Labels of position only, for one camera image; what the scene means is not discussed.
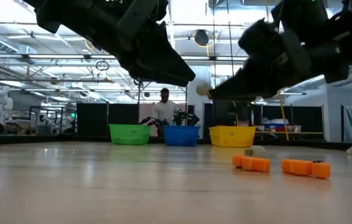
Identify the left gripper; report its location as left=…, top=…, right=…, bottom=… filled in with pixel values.
left=34, top=0, right=197, bottom=88

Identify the black partition panel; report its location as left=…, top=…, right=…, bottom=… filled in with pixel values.
left=203, top=99, right=251, bottom=127
left=76, top=102, right=108, bottom=136

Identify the beige curtain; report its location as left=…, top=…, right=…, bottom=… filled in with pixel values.
left=140, top=101, right=189, bottom=126

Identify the person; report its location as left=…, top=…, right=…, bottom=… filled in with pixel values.
left=151, top=88, right=180, bottom=138

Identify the yellow cable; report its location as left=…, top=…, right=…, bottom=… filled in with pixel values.
left=264, top=0, right=290, bottom=141

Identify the black overhead camera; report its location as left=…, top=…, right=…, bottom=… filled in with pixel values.
left=193, top=29, right=210, bottom=47

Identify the green plastic basket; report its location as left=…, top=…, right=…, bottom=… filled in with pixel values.
left=108, top=124, right=152, bottom=146

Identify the black gantry frame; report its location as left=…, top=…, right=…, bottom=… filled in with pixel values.
left=136, top=78, right=189, bottom=125

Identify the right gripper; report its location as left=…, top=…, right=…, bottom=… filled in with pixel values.
left=208, top=17, right=351, bottom=102

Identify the table with storage containers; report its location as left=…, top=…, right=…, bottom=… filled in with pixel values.
left=255, top=117, right=325, bottom=141

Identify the blue plastic basket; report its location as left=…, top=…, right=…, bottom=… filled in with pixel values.
left=162, top=125, right=201, bottom=147

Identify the orange skeleton toy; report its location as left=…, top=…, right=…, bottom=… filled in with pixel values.
left=280, top=159, right=331, bottom=180
left=232, top=154, right=271, bottom=173

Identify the yellow plastic basket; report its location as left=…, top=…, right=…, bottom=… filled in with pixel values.
left=208, top=125, right=257, bottom=148

